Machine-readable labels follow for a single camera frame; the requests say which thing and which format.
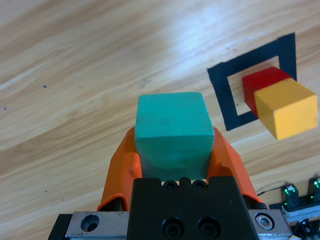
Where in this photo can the red wooden block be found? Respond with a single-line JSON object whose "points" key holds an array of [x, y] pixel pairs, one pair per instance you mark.
{"points": [[262, 77]]}

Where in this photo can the black LED adapter module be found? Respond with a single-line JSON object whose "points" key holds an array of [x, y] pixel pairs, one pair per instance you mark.
{"points": [[315, 190], [290, 197]]}

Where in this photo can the black tape square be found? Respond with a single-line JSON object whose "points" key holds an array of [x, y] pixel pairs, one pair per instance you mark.
{"points": [[220, 85]]}

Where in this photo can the yellow wooden block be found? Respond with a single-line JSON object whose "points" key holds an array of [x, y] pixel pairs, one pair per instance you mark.
{"points": [[287, 110]]}

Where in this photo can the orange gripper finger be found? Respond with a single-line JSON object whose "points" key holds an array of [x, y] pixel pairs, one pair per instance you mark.
{"points": [[230, 162], [120, 172]]}

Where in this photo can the green wooden block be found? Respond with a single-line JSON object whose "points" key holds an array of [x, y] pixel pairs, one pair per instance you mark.
{"points": [[172, 125]]}

